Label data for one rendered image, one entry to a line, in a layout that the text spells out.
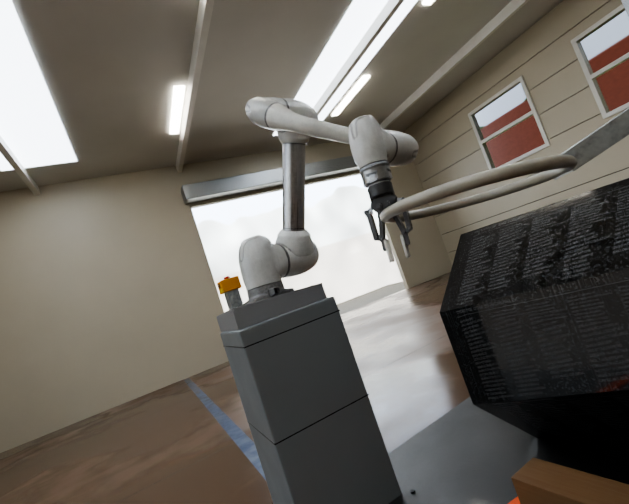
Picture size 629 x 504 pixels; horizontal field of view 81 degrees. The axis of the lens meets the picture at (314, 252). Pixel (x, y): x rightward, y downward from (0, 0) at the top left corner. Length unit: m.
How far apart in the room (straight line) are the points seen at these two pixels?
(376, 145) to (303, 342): 0.74
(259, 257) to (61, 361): 6.19
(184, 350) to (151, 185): 3.21
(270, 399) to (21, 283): 6.60
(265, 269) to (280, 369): 0.40
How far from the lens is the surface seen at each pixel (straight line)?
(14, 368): 7.61
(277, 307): 1.44
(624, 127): 1.16
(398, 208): 0.92
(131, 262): 7.49
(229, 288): 2.42
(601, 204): 1.33
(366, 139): 1.13
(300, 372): 1.41
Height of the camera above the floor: 0.87
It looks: 5 degrees up
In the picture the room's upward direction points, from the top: 19 degrees counter-clockwise
